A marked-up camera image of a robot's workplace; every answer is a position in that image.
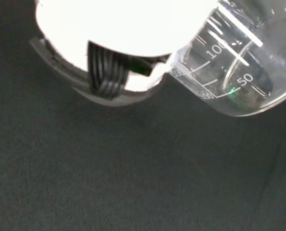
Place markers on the black cloth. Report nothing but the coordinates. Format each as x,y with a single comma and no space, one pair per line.
133,168

